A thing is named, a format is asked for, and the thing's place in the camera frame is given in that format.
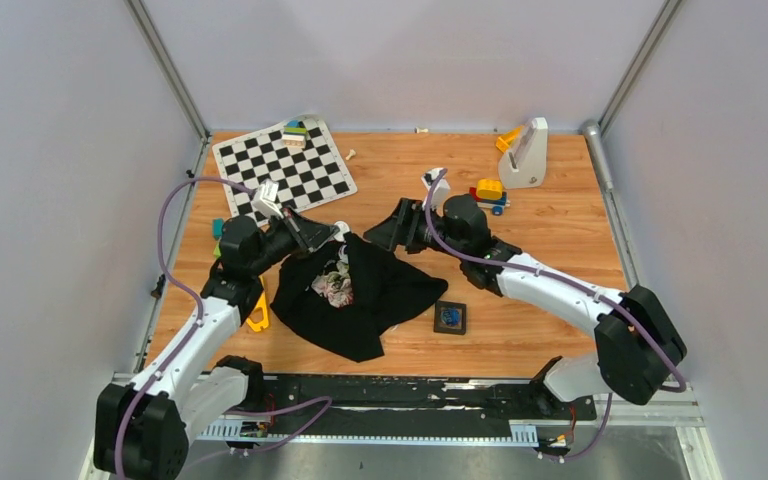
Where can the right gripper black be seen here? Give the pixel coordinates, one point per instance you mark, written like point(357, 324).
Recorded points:
point(401, 225)

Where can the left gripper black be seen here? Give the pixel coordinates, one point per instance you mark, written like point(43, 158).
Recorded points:
point(306, 235)

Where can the black printed t-shirt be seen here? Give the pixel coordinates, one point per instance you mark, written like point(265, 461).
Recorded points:
point(345, 295)

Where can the black square frame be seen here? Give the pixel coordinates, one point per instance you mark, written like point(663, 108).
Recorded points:
point(438, 327)

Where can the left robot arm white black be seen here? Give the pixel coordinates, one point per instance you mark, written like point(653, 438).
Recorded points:
point(185, 351)

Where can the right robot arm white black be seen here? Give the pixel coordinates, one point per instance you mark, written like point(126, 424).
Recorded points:
point(637, 346)

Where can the black white chessboard mat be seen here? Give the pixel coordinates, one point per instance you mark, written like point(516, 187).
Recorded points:
point(306, 177)

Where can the teal toy block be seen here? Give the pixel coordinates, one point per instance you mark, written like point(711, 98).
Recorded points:
point(217, 228)

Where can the stacked coloured toy blocks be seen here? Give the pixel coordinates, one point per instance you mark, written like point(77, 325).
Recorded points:
point(294, 134)

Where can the yellow triangular plastic tool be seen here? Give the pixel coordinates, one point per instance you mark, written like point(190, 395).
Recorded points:
point(259, 319)

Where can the toy car with yellow block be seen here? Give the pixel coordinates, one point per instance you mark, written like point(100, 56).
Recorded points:
point(490, 194)

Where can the orange plastic piece behind stand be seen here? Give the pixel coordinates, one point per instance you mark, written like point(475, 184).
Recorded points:
point(504, 141)

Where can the white angled plastic stand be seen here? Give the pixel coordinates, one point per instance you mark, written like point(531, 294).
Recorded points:
point(524, 165)

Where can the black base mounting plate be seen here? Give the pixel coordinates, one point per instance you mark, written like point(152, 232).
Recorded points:
point(392, 406)

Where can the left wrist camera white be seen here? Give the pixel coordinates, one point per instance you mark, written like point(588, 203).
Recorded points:
point(265, 200)

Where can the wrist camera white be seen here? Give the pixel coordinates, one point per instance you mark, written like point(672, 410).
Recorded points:
point(438, 188)
point(265, 200)

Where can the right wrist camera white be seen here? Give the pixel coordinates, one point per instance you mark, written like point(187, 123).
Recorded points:
point(438, 188)

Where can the aluminium rail frame front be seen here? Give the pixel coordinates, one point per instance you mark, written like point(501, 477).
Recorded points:
point(241, 429)

